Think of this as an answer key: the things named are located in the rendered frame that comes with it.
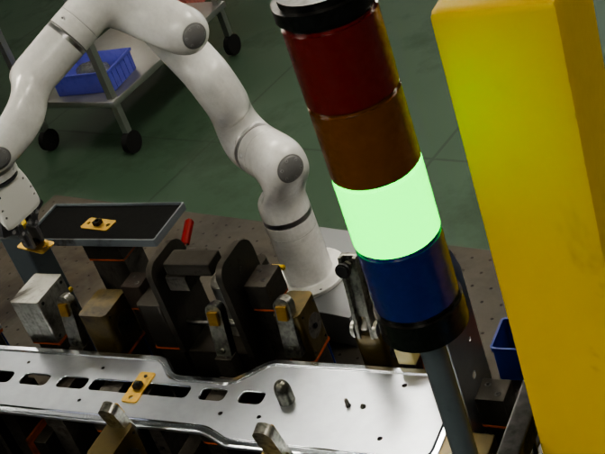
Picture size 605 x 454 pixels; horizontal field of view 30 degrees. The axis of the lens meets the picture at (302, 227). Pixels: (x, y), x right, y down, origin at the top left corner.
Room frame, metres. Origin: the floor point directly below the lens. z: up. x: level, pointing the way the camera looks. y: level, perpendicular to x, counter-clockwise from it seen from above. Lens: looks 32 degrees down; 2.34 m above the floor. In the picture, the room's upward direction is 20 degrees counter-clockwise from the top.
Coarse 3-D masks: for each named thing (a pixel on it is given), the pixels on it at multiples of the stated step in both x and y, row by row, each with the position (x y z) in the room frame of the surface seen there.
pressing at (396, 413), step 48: (0, 384) 2.00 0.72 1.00; (48, 384) 1.94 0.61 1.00; (192, 384) 1.77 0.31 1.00; (240, 384) 1.71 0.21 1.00; (336, 384) 1.62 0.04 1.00; (384, 384) 1.57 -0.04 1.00; (192, 432) 1.64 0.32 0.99; (240, 432) 1.58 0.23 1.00; (288, 432) 1.54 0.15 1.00; (336, 432) 1.49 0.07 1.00; (384, 432) 1.45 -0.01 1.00; (432, 432) 1.41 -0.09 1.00
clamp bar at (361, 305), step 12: (348, 252) 1.69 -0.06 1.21; (348, 264) 1.67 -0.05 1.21; (348, 276) 1.65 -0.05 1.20; (360, 276) 1.66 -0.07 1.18; (348, 288) 1.67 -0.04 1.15; (360, 288) 1.66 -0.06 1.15; (348, 300) 1.67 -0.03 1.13; (360, 300) 1.67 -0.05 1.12; (360, 312) 1.67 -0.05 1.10; (372, 312) 1.66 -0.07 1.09; (360, 324) 1.67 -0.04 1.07; (372, 324) 1.65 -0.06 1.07; (360, 336) 1.66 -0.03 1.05; (372, 336) 1.65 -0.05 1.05
